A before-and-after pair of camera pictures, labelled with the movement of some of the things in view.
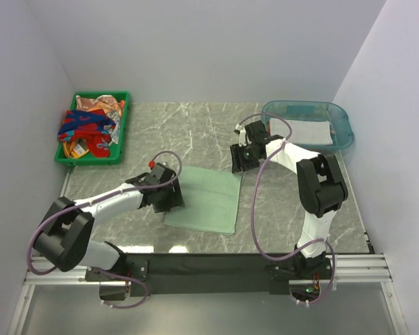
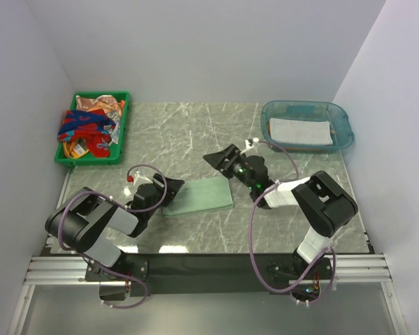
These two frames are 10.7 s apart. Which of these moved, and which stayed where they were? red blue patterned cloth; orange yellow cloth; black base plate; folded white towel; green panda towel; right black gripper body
Moved: green panda towel; right black gripper body
Stayed: red blue patterned cloth; orange yellow cloth; black base plate; folded white towel
